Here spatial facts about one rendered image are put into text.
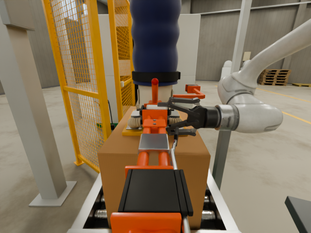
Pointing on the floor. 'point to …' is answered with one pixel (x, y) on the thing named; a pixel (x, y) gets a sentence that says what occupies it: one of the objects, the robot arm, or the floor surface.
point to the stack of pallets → (274, 77)
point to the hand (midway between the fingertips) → (155, 116)
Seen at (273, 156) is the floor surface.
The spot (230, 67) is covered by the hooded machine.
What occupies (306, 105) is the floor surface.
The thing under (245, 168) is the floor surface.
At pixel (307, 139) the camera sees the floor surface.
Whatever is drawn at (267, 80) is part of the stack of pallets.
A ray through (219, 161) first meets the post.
